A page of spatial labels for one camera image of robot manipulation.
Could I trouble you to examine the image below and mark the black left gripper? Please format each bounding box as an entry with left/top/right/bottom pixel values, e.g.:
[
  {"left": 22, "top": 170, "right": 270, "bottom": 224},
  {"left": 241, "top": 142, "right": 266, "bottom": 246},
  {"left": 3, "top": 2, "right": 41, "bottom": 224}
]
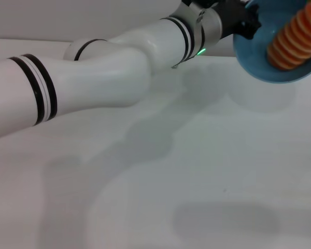
[{"left": 214, "top": 0, "right": 262, "bottom": 40}]

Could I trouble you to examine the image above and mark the blue bowl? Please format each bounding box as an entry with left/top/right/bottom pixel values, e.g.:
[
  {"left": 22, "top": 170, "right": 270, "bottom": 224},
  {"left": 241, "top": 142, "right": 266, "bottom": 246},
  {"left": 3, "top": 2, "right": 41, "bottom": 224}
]
[{"left": 232, "top": 0, "right": 311, "bottom": 84}]

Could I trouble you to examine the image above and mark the orange striped bread roll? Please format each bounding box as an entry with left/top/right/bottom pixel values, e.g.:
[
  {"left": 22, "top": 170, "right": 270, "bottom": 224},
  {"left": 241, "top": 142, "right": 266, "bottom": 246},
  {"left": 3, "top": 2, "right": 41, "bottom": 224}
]
[{"left": 265, "top": 2, "right": 311, "bottom": 72}]

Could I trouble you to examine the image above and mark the silver camera mount bracket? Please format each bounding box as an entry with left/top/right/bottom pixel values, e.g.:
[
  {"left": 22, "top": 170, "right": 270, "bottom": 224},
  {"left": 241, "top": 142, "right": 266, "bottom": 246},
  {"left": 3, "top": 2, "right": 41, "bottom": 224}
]
[{"left": 196, "top": 8, "right": 206, "bottom": 24}]

